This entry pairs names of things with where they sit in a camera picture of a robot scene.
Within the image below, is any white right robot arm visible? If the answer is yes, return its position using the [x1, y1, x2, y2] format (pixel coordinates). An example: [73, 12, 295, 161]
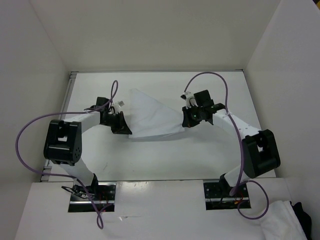
[181, 90, 281, 197]

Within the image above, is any black cloth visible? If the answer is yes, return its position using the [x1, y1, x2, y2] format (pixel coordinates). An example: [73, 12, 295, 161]
[292, 202, 312, 240]

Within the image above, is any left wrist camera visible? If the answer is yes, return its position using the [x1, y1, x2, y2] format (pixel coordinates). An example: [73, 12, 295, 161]
[111, 101, 125, 114]

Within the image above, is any white cloth pile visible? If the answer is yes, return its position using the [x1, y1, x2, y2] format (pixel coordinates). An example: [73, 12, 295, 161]
[259, 200, 307, 240]

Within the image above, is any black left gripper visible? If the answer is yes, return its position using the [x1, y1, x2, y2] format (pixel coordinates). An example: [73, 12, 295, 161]
[101, 110, 132, 135]

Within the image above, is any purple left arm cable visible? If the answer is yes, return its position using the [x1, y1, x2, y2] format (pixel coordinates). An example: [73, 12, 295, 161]
[15, 79, 120, 230]

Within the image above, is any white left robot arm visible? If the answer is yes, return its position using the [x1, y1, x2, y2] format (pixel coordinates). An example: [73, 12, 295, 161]
[43, 97, 132, 200]

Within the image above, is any white skirt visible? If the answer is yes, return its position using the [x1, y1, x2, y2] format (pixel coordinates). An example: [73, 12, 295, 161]
[129, 88, 185, 140]

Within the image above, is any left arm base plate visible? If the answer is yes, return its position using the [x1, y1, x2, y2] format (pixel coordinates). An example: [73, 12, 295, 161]
[61, 182, 117, 213]

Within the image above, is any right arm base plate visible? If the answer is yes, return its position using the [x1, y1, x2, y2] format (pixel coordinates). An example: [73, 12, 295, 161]
[203, 179, 251, 211]

